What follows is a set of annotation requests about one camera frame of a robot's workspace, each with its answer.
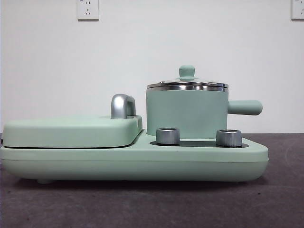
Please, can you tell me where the glass lid with green knob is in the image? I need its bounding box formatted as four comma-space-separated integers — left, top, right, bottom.
146, 65, 229, 90

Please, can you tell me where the green griddle cover silver handle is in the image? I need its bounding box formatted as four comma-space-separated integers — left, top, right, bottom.
2, 94, 143, 149

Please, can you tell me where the mint green breakfast maker base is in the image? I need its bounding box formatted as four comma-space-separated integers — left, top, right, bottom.
0, 133, 269, 185

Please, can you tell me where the silver control knob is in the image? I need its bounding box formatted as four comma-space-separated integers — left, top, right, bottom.
155, 127, 181, 146
216, 129, 243, 147

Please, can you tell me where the mint green pot with handle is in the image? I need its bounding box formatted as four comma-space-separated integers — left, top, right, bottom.
145, 84, 263, 140

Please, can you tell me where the white wall socket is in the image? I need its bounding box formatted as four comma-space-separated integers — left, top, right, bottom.
291, 0, 304, 21
76, 0, 100, 22

